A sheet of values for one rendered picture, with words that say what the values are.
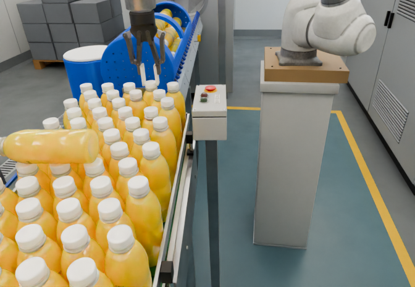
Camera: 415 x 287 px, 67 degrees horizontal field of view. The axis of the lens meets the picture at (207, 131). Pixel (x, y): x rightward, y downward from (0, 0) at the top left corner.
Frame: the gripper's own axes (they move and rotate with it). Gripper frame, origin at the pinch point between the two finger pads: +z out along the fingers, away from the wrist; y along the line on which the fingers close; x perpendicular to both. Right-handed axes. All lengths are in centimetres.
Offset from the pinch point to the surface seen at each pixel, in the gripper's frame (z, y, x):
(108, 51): -3.6, 18.4, -16.3
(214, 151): 23.4, -21.1, 10.6
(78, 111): 3.0, 16.8, 20.5
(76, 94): 30, 54, -54
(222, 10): 6, -24, -158
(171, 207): 16.2, -12.0, 44.8
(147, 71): 4.4, 4.6, -16.3
